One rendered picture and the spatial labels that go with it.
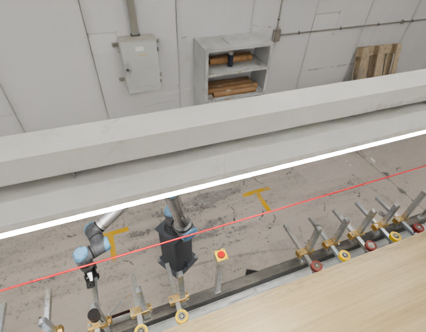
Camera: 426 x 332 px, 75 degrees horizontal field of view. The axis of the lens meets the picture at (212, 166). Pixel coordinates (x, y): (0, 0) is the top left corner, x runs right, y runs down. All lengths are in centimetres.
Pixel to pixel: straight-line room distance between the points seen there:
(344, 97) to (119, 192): 51
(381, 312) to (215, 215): 195
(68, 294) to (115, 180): 272
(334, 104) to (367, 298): 176
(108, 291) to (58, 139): 266
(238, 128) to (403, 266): 214
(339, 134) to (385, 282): 178
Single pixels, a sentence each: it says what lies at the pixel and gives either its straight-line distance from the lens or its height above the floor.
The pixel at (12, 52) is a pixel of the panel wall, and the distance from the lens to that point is 371.
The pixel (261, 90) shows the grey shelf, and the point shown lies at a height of 90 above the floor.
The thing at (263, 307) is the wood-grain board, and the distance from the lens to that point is 201.
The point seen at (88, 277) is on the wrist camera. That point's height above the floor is 98.
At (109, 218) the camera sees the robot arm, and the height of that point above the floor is 123.
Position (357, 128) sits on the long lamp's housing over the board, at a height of 238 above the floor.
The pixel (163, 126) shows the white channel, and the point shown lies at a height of 246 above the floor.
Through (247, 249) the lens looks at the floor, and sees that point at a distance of 323.
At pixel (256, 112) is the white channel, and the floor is 246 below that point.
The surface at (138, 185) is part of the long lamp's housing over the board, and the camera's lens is 55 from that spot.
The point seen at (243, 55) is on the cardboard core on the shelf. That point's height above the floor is 134.
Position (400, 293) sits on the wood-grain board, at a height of 90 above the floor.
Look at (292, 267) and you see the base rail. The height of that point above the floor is 70.
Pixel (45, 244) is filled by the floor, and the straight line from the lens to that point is 364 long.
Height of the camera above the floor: 276
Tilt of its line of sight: 43 degrees down
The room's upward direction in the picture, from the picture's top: 3 degrees clockwise
